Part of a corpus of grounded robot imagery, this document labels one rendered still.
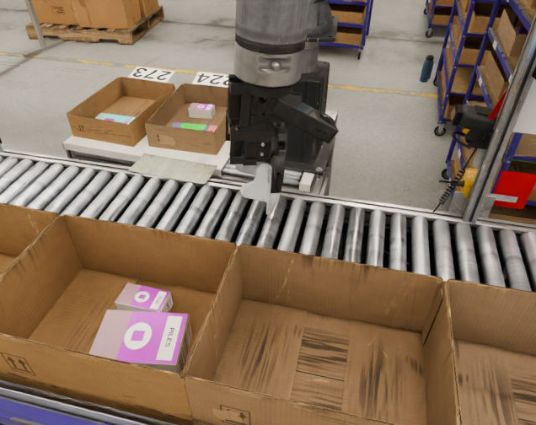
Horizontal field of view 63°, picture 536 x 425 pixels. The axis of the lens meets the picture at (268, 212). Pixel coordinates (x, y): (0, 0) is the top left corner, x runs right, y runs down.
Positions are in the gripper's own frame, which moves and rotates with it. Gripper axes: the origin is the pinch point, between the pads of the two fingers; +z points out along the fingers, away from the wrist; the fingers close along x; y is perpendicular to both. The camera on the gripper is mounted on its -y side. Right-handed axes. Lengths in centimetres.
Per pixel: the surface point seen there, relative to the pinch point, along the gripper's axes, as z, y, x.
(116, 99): 46, 43, -140
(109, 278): 34.4, 31.5, -16.9
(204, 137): 38, 6, -89
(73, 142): 49, 56, -106
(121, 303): 29.9, 27.3, -5.5
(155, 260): 26.5, 20.6, -13.9
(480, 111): 6, -67, -43
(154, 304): 29.4, 20.7, -4.0
